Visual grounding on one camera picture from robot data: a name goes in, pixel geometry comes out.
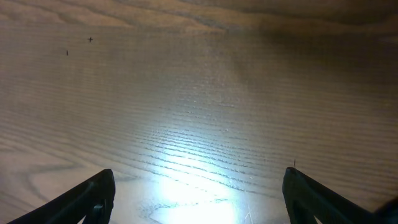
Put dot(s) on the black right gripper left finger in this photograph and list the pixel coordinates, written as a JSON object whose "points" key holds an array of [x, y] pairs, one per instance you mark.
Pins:
{"points": [[91, 201]]}

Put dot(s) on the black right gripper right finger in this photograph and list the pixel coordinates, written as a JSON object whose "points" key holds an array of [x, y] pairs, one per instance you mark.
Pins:
{"points": [[308, 201]]}

